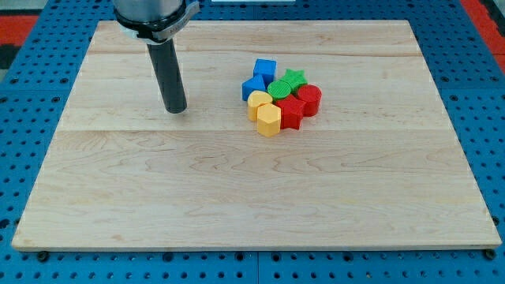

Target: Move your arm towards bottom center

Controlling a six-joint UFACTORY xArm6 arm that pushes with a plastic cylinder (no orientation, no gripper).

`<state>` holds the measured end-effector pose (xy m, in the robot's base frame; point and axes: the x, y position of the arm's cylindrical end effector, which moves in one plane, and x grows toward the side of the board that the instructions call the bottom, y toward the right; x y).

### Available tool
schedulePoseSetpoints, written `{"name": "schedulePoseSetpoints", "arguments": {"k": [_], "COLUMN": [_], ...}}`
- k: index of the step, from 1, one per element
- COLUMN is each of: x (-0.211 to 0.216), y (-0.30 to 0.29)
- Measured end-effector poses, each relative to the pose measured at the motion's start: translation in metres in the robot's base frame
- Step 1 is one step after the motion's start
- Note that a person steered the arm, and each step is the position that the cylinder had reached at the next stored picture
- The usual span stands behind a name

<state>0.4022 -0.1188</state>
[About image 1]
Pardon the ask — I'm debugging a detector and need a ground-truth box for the red cylinder block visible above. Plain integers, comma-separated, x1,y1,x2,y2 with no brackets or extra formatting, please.
297,84,322,117

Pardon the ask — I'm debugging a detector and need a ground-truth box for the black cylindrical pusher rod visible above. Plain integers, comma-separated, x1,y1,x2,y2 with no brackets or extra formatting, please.
148,39,187,114

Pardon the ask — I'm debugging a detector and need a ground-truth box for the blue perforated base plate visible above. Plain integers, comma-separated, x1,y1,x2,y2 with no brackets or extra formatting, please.
1,0,504,283

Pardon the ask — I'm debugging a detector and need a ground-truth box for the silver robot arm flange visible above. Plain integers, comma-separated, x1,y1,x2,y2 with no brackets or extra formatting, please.
112,0,200,45

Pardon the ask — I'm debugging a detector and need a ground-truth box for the green cylinder block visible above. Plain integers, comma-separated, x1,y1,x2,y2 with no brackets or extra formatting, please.
267,80,291,101

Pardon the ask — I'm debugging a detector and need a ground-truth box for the light wooden board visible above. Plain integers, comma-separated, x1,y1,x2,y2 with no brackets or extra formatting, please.
12,21,502,252

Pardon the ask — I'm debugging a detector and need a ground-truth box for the yellow hexagon block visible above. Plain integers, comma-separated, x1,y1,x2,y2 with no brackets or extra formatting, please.
256,103,281,137

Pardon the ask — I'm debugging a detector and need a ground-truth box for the yellow heart block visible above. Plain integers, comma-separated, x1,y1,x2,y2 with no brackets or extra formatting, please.
247,90,273,121

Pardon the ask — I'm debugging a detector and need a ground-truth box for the green star block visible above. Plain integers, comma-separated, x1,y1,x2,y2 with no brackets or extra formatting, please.
280,69,308,94

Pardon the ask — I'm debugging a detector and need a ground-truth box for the blue cube block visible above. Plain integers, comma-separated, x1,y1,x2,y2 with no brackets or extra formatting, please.
253,58,277,85

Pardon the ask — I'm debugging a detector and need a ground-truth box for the blue triangular block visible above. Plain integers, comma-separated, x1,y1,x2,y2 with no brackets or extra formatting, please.
241,74,266,101

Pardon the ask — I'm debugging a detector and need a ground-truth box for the red star block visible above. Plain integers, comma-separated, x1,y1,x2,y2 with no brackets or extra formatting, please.
275,95,305,130

